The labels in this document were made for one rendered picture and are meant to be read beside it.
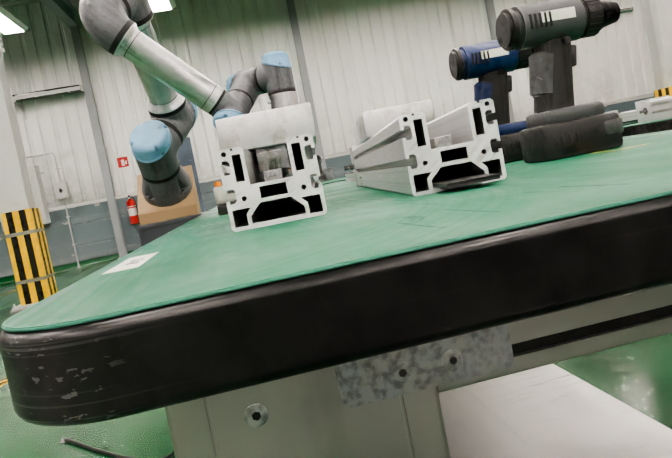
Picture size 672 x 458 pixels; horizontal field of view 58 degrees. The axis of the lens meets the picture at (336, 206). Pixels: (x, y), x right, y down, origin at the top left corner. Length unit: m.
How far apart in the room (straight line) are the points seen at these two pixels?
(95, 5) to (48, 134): 11.38
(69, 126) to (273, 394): 12.57
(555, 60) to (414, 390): 0.62
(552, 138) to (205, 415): 0.63
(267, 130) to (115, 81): 12.13
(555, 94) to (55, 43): 12.54
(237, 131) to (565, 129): 0.44
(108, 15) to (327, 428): 1.32
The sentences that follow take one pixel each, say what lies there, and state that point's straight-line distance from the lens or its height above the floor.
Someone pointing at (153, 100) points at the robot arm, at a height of 1.13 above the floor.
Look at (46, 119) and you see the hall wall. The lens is 12.98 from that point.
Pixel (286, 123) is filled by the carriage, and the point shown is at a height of 0.89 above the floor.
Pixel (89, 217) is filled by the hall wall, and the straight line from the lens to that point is 12.70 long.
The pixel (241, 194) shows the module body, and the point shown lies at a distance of 0.62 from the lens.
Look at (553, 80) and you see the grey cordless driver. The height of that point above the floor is 0.89.
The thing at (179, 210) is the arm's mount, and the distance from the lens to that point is 1.89.
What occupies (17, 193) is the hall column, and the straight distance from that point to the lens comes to 7.64.
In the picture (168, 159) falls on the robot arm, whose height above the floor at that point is 0.95.
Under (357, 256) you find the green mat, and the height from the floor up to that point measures 0.78.
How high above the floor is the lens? 0.82
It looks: 3 degrees down
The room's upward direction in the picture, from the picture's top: 11 degrees counter-clockwise
